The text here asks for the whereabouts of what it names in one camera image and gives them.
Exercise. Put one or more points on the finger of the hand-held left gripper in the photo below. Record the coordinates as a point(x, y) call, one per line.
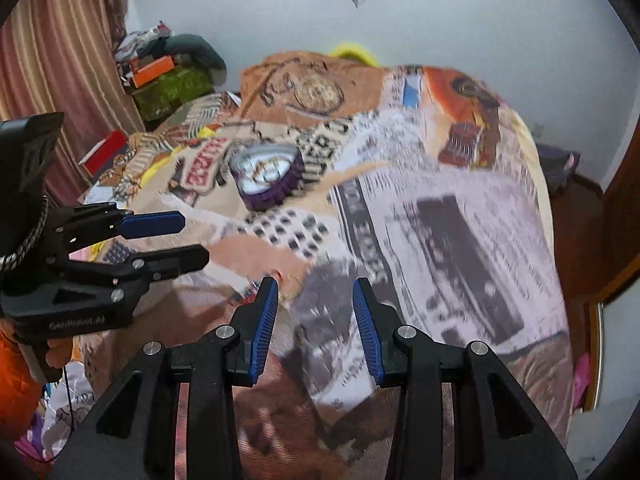
point(175, 260)
point(155, 225)

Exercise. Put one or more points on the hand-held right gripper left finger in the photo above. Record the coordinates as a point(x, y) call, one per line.
point(265, 325)

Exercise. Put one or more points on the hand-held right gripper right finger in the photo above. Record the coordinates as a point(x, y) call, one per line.
point(367, 330)

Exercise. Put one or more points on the purple heart-shaped box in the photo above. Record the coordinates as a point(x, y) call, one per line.
point(270, 196)

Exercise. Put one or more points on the person's left hand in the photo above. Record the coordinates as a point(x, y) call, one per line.
point(60, 355)

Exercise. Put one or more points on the red box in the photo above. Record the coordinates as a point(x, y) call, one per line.
point(105, 152)

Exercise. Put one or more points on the white plastic bag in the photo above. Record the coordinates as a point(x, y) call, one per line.
point(65, 410)

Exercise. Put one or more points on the green patterned storage box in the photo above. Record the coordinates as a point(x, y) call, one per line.
point(170, 90)

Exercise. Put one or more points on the printed blanket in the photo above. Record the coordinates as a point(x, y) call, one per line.
point(425, 185)

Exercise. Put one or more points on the orange box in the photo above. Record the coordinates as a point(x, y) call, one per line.
point(155, 69)

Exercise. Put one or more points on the pile of clothes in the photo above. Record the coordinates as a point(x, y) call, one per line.
point(140, 42)

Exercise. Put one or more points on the striped curtain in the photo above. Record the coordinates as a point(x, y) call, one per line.
point(75, 35)

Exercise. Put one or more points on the pink cloth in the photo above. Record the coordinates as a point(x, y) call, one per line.
point(581, 375)

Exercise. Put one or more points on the dark bag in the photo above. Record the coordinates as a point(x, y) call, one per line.
point(555, 165)

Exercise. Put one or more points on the yellow hoop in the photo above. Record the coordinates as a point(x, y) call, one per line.
point(350, 51)

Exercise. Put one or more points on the wooden door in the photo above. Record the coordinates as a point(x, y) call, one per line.
point(625, 210)

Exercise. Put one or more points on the white wall socket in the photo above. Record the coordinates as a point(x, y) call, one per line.
point(537, 128)

